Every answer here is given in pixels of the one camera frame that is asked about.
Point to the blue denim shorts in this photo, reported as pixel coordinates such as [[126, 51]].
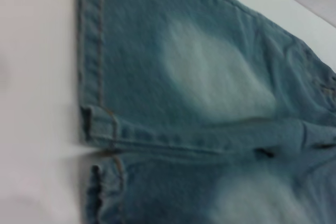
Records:
[[157, 77]]

